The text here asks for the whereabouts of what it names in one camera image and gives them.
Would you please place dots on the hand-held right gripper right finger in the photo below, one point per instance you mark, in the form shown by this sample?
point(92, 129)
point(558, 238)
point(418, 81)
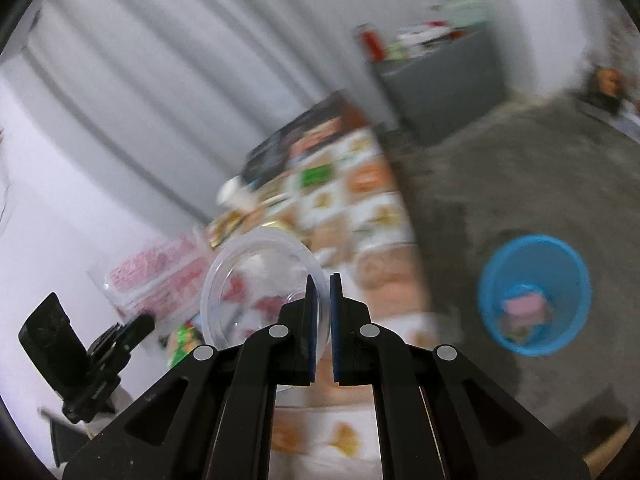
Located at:
point(337, 320)

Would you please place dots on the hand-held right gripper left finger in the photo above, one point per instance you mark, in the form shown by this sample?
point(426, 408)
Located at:
point(311, 320)

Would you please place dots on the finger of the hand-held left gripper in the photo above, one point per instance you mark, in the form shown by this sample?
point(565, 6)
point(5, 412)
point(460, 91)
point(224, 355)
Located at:
point(135, 330)

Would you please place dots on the clear plastic container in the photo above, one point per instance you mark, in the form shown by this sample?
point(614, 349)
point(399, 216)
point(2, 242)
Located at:
point(250, 270)

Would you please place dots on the blue plastic bin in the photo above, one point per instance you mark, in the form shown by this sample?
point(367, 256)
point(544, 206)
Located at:
point(570, 280)

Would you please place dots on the large green snack bag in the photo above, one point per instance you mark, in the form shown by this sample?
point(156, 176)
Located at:
point(182, 342)

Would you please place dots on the clear red-printed plastic bag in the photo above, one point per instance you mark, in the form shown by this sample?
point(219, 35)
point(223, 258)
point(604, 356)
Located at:
point(150, 270)

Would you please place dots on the patterned tablecloth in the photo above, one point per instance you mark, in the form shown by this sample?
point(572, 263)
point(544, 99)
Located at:
point(380, 220)

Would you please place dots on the gold snack packet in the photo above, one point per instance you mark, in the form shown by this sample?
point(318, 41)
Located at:
point(235, 222)

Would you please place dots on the white paper cup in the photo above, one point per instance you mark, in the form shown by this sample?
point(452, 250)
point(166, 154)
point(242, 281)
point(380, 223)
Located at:
point(235, 194)

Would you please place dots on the pink wrapper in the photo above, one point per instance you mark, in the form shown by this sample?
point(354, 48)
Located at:
point(525, 305)

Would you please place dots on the grey cabinet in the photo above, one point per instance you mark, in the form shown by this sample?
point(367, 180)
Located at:
point(445, 85)

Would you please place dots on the white curtain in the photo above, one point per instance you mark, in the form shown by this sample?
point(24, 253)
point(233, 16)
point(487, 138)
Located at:
point(175, 60)

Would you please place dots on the red thermos bottle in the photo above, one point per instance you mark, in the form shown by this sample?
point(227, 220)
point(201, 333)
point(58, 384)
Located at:
point(370, 42)

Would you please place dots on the black orange snack bag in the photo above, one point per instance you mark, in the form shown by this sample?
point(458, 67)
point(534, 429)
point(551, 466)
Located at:
point(605, 87)

